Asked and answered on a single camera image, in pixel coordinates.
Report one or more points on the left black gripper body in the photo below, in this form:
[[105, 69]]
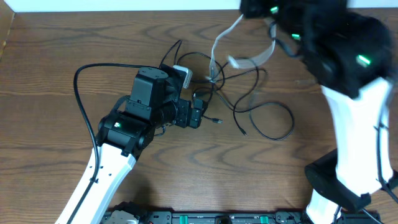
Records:
[[183, 112]]

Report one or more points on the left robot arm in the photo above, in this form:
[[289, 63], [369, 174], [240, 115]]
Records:
[[125, 132]]

